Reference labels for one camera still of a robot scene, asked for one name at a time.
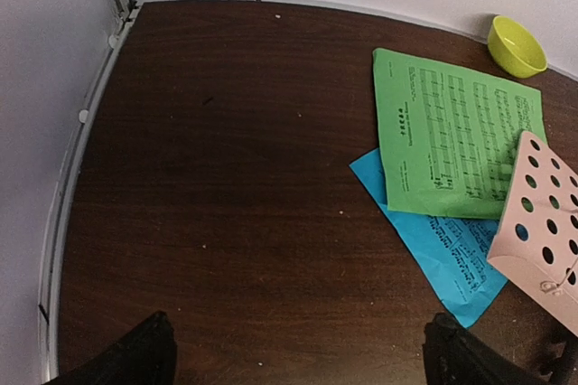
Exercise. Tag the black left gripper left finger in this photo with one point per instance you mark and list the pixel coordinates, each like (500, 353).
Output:
(145, 355)

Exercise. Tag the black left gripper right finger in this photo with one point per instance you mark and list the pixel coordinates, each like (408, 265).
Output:
(452, 355)

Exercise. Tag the pink music stand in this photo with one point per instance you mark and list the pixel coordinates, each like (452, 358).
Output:
(535, 247)

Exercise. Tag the green sheet music paper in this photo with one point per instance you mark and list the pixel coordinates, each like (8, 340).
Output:
(448, 135)

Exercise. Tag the blue sheet music paper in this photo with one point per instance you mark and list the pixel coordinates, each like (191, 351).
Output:
(452, 253)

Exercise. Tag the yellow-green bowl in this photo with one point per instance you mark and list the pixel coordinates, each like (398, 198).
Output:
(515, 49)

